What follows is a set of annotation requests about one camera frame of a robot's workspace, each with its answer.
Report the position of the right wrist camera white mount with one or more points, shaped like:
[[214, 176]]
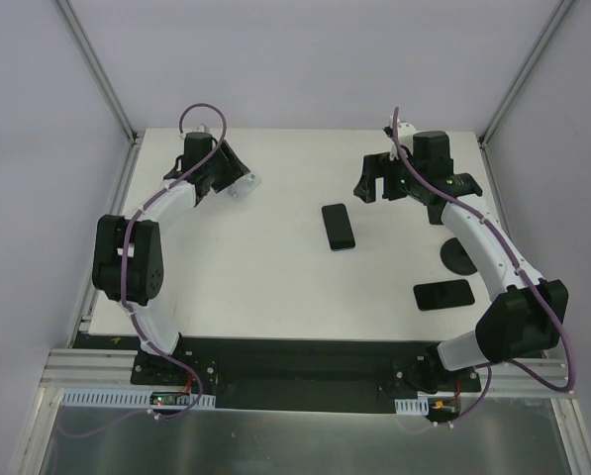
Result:
[[404, 129]]

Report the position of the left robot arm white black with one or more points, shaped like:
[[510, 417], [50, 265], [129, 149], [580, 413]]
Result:
[[128, 261]]

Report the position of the right white cable duct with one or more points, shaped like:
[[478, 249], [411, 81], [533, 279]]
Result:
[[412, 407]]

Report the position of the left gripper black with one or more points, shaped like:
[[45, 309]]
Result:
[[231, 163]]

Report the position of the left white cable duct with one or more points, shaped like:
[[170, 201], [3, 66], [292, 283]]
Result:
[[135, 399]]

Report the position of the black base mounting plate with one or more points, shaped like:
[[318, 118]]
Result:
[[322, 376]]

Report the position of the white folding phone stand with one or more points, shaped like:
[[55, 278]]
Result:
[[242, 187]]

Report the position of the white cable duct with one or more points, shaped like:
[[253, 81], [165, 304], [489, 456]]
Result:
[[135, 399], [412, 407]]

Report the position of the left aluminium frame post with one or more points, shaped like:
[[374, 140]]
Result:
[[86, 49]]

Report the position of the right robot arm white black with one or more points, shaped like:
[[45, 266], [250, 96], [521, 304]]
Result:
[[526, 311]]

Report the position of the black round base phone holder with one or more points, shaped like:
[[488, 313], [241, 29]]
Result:
[[455, 258]]

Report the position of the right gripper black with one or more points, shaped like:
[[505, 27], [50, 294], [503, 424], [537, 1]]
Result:
[[379, 171]]

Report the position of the aluminium frame post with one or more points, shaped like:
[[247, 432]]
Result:
[[86, 49], [558, 16]]

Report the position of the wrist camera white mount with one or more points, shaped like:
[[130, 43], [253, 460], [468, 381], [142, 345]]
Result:
[[404, 129], [201, 128]]

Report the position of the black phone blue edge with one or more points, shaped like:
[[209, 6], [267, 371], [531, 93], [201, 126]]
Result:
[[338, 227]]

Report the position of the black phone near front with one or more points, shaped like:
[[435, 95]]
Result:
[[443, 295]]

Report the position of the right aluminium frame post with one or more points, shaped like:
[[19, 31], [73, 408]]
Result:
[[558, 16]]

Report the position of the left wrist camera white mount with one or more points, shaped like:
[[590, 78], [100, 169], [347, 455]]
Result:
[[201, 128]]

